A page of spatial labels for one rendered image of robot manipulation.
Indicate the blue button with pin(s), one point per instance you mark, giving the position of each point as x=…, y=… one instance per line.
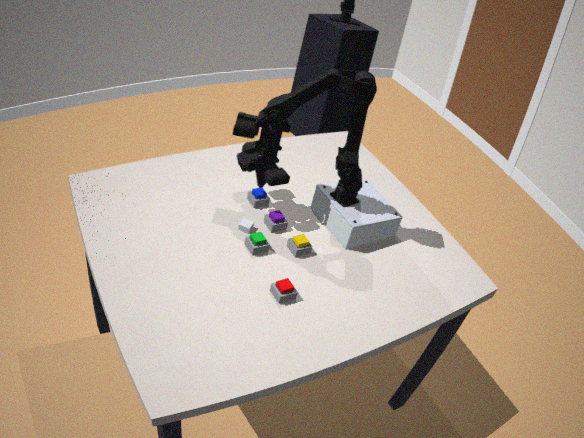
x=258, y=197

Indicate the purple button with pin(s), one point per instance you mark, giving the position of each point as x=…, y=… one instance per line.
x=275, y=221

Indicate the yellow button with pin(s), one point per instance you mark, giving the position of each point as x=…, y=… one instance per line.
x=299, y=245

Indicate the red button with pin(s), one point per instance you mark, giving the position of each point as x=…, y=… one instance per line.
x=283, y=291

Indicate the green button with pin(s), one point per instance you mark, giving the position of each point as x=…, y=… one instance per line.
x=256, y=243

